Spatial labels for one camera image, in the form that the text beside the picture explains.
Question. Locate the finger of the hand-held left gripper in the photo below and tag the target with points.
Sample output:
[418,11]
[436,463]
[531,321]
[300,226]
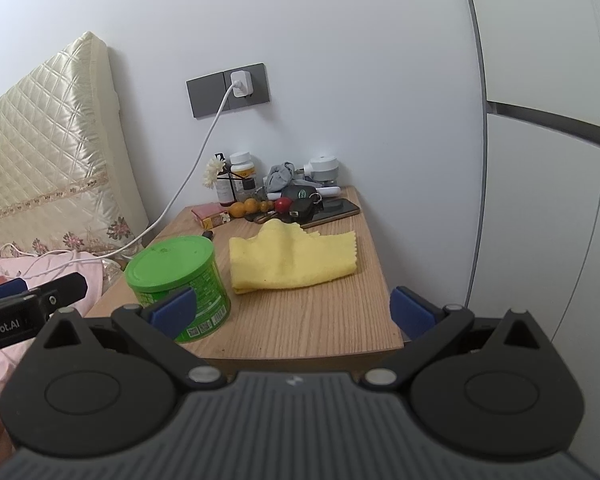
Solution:
[2,288]
[60,287]

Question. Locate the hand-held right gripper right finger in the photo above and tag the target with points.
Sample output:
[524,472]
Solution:
[407,310]

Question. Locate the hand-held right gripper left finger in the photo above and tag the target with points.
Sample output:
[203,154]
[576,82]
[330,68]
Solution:
[172,312]

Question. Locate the green round can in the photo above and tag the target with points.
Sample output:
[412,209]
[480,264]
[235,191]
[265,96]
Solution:
[180,265]

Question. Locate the yellow cleaning cloth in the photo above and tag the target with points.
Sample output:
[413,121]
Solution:
[290,260]

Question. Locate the pink bedding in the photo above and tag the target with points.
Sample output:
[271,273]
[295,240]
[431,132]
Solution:
[92,285]

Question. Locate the small black lighter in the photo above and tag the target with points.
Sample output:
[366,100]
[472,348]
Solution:
[208,235]

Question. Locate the wooden bedside table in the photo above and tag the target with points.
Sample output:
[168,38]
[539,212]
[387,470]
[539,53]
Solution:
[305,320]

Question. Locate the pink small box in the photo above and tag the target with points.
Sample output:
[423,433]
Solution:
[210,214]

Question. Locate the dark smartphone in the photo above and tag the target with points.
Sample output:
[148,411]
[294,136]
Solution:
[340,209]

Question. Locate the brown diffuser bottle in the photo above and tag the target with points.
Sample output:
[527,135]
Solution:
[224,187]

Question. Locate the cream quilted headboard cushion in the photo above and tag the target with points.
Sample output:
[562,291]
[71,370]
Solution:
[45,150]

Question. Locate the small white tube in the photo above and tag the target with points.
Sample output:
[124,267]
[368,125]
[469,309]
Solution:
[330,191]

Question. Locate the small dark bottle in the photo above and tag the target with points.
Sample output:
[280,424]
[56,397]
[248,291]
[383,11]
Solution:
[250,190]

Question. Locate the white artificial flower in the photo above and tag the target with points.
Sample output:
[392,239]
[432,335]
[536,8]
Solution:
[212,172]

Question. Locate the black car key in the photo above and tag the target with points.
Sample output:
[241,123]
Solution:
[302,207]

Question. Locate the red bead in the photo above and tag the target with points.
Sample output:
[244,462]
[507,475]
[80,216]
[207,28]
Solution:
[282,204]

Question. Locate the black car key pouch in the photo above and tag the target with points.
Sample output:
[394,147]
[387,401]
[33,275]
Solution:
[300,194]

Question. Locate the white pill bottle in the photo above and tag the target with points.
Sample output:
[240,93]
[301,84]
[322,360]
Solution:
[241,165]

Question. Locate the white round plug-in device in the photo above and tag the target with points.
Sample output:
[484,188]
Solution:
[325,167]

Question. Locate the white wardrobe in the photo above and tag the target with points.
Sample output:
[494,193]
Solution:
[540,210]

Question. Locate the grey crumpled cloth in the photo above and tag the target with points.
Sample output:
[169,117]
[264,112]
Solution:
[279,176]

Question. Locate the white charger plug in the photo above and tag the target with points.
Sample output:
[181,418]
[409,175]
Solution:
[241,84]

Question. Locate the grey wall socket panel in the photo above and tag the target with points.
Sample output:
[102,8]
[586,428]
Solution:
[205,97]

